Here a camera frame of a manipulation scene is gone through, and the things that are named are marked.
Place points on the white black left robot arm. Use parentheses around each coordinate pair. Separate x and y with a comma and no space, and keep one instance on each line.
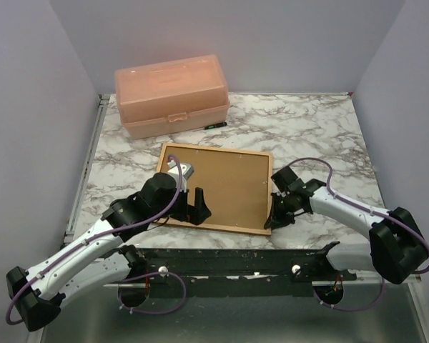
(101,255)

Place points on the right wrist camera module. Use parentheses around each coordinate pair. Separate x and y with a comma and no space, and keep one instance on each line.
(286,180)

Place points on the black robot mounting base rail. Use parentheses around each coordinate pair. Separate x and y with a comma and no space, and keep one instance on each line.
(173,273)

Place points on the brown wooden picture frame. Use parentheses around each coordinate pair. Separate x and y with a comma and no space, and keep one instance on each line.
(268,193)

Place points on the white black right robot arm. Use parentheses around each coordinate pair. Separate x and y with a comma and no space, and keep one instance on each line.
(394,247)

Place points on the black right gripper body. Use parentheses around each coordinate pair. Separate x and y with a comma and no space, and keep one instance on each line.
(282,202)

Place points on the black green marker pen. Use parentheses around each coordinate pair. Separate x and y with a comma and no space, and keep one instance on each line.
(215,126)

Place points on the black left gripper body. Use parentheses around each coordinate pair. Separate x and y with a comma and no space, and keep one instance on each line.
(179,209)

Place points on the brown frame backing board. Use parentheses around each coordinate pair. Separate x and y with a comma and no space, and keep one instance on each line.
(232,186)

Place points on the pink plastic storage box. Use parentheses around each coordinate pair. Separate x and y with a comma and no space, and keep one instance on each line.
(171,97)

